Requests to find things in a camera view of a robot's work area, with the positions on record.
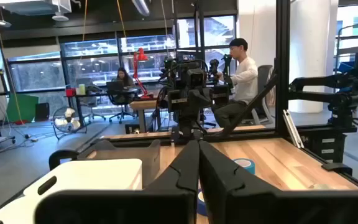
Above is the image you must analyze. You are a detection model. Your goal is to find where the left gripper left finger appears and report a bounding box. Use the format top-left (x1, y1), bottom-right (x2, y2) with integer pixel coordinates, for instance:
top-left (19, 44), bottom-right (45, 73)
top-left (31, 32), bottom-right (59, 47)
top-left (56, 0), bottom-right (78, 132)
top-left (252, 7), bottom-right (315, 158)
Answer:
top-left (34, 139), bottom-right (200, 224)

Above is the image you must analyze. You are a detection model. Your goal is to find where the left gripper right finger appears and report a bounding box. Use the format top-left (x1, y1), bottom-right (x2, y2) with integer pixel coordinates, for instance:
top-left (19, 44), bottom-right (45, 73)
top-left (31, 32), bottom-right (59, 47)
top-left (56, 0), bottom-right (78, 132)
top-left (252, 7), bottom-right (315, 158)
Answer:
top-left (198, 139), bottom-right (358, 224)

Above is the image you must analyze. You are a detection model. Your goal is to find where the blue tape roll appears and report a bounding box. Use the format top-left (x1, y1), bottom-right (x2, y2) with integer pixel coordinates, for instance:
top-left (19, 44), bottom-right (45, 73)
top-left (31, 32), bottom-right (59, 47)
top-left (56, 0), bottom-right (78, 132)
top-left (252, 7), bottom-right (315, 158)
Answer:
top-left (232, 157), bottom-right (256, 175)
top-left (196, 189), bottom-right (209, 217)

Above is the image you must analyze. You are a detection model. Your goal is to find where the wooden desk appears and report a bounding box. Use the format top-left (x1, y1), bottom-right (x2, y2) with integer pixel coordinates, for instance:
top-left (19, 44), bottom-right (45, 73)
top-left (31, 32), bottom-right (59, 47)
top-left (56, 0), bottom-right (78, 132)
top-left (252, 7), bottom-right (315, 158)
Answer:
top-left (129, 99), bottom-right (167, 133)

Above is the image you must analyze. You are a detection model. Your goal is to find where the grey translucent plastic bin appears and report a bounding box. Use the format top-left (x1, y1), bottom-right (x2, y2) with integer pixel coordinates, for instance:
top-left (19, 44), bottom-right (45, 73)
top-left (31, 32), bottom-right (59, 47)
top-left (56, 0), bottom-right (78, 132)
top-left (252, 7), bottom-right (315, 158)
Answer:
top-left (76, 139), bottom-right (162, 187)

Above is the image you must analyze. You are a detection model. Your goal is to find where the red desk lamp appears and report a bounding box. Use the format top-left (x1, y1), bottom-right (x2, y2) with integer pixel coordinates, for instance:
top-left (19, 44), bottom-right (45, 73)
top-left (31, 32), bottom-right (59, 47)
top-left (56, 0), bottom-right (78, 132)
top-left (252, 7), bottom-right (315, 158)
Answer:
top-left (132, 47), bottom-right (154, 100)

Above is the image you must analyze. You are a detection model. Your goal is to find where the black office chair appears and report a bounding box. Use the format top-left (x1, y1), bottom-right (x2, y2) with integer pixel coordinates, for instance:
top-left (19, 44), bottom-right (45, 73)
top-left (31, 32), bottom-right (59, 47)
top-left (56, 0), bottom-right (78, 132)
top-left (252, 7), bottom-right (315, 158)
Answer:
top-left (107, 93), bottom-right (136, 124)

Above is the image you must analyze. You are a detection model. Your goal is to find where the person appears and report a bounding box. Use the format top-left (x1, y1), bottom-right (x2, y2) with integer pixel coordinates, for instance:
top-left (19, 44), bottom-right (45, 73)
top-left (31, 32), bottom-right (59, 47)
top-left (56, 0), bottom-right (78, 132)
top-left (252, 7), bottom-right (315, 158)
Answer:
top-left (112, 67), bottom-right (136, 105)
top-left (212, 37), bottom-right (259, 129)

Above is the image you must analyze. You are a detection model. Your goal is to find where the dark laptop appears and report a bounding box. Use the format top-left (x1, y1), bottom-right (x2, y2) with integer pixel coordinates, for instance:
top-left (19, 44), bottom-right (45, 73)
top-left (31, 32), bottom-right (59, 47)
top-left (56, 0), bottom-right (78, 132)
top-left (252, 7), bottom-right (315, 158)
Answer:
top-left (106, 80), bottom-right (126, 93)

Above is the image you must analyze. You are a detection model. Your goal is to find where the black office desk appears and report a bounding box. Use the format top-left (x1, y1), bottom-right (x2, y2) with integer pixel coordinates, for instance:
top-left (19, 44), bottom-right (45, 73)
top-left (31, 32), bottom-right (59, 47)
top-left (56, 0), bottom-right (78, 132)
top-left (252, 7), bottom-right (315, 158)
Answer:
top-left (63, 88), bottom-right (140, 127)

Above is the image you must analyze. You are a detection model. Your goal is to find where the white plastic bin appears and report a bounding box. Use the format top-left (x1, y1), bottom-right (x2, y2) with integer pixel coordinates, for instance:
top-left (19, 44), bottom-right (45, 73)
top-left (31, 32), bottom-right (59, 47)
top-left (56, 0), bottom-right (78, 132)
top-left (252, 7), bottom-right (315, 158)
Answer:
top-left (0, 194), bottom-right (43, 224)
top-left (22, 158), bottom-right (143, 200)

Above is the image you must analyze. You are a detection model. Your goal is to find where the grey office chair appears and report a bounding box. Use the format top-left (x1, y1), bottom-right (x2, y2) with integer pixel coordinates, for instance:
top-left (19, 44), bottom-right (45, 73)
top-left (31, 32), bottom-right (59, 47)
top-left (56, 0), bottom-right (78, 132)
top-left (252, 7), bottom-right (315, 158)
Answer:
top-left (241, 64), bottom-right (275, 126)
top-left (75, 77), bottom-right (107, 121)

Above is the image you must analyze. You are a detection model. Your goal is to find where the black drawer unit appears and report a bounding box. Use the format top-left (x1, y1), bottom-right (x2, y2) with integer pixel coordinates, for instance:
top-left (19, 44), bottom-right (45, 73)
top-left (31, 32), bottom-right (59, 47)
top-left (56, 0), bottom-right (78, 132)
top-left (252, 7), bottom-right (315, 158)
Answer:
top-left (306, 129), bottom-right (347, 163)

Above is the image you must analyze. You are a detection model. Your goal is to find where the black table clamp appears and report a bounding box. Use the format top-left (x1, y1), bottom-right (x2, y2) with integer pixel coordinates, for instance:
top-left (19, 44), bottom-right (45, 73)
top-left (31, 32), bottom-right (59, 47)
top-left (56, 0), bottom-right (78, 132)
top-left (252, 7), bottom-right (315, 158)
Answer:
top-left (321, 162), bottom-right (353, 175)

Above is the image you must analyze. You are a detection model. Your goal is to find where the black floor fan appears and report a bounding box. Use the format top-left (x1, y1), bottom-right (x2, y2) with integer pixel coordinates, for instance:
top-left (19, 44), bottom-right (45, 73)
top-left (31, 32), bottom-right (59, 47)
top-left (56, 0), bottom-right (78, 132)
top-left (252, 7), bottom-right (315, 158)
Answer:
top-left (52, 106), bottom-right (88, 141)

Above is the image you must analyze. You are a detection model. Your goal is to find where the black box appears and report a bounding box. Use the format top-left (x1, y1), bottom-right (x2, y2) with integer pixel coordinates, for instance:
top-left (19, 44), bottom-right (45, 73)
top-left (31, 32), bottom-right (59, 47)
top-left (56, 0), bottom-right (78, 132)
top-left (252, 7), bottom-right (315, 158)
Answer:
top-left (35, 102), bottom-right (50, 122)

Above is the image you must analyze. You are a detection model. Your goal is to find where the green board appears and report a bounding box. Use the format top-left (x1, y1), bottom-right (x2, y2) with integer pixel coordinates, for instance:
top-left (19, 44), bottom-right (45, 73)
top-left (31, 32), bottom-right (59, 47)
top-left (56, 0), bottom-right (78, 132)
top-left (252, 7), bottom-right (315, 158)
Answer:
top-left (6, 93), bottom-right (39, 124)

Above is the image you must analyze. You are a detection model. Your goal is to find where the silver metal bracket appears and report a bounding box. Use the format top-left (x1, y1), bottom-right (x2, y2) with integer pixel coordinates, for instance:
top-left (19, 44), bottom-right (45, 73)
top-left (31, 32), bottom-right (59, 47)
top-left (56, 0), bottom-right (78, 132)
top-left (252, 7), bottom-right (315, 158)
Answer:
top-left (283, 109), bottom-right (305, 149)

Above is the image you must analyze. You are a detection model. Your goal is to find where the black clamp handle loop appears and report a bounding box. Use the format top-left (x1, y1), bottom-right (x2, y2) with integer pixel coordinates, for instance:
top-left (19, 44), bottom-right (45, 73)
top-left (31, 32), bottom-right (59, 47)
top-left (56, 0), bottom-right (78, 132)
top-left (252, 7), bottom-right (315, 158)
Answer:
top-left (48, 149), bottom-right (80, 171)

